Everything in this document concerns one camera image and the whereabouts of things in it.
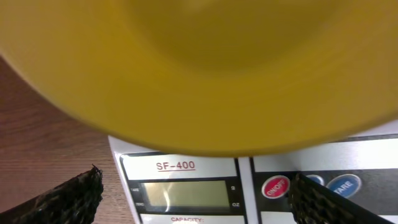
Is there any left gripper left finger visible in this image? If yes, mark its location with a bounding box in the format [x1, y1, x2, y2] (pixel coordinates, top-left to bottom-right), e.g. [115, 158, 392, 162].
[1, 166, 104, 224]

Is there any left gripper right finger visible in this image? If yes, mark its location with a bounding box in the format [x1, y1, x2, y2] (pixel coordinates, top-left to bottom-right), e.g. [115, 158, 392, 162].
[288, 173, 393, 224]

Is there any pale yellow plastic bowl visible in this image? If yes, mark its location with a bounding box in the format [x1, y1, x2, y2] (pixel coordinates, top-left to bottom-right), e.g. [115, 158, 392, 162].
[1, 0, 397, 157]

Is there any white digital kitchen scale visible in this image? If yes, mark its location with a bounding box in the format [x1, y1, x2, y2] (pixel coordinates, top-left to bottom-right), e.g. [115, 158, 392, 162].
[109, 122, 397, 223]

